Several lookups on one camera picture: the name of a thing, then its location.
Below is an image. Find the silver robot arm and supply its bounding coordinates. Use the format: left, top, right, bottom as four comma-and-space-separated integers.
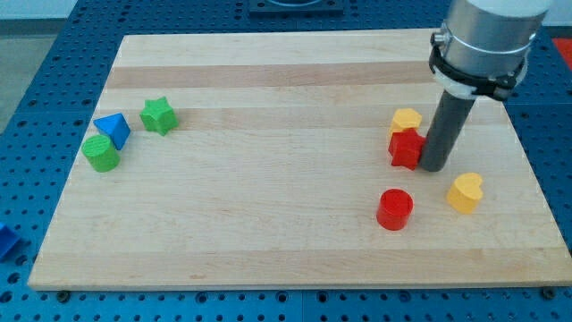
429, 0, 551, 101

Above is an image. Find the yellow heart block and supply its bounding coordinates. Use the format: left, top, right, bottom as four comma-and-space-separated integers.
446, 173, 484, 215

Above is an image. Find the wooden board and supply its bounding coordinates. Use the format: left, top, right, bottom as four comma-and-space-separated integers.
29, 29, 571, 291

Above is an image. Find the red cylinder block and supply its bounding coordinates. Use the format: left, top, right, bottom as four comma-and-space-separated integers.
376, 189, 414, 231

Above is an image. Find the red star block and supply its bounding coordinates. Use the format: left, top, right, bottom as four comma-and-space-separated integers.
388, 128, 425, 171

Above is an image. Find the yellow pentagon block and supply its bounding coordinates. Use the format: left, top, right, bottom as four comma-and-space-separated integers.
389, 108, 423, 136

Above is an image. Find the green star block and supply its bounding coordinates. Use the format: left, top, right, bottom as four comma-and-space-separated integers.
139, 97, 179, 136

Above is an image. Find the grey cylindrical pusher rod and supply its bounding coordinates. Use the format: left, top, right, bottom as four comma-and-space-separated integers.
418, 90, 475, 172

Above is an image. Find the blue triangle block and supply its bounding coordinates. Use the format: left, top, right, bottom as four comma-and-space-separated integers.
94, 113, 130, 150

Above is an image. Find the green cylinder block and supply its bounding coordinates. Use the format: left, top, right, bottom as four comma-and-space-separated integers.
81, 134, 121, 173

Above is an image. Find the blue block at edge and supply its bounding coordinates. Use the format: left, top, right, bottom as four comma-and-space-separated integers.
0, 223, 21, 259

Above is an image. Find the black cable clamp ring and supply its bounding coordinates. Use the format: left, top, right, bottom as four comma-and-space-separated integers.
427, 30, 529, 102

